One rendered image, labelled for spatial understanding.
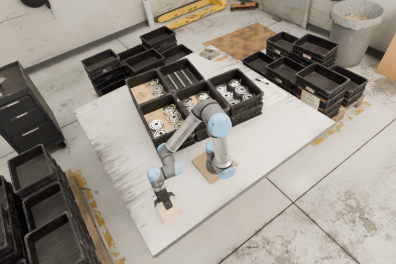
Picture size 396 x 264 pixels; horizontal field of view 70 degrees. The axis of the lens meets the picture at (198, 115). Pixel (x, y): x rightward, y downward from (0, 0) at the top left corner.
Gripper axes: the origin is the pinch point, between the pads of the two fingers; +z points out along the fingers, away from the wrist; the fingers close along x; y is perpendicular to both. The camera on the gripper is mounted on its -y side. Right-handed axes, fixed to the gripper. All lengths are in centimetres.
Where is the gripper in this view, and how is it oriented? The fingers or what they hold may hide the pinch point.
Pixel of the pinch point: (167, 205)
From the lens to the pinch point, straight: 183.7
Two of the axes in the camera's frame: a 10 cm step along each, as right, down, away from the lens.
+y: -4.9, -5.7, 6.6
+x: -8.6, 4.2, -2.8
